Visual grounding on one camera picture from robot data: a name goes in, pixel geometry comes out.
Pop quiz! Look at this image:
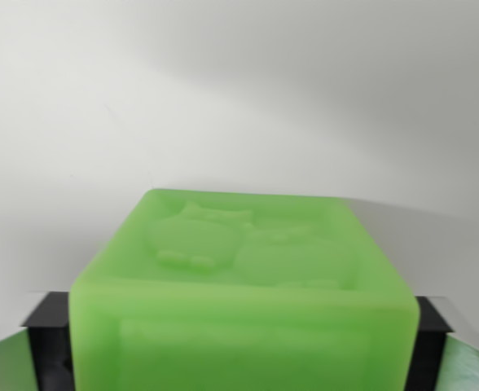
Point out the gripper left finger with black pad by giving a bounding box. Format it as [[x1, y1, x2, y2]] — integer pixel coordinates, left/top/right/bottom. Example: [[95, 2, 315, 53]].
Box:
[[0, 291, 74, 391]]

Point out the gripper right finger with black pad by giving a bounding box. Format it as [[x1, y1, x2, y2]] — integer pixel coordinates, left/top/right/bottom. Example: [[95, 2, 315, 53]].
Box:
[[410, 296, 479, 391]]

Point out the green embossed cube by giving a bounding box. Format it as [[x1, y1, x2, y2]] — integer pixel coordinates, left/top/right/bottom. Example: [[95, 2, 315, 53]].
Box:
[[67, 187, 420, 391]]

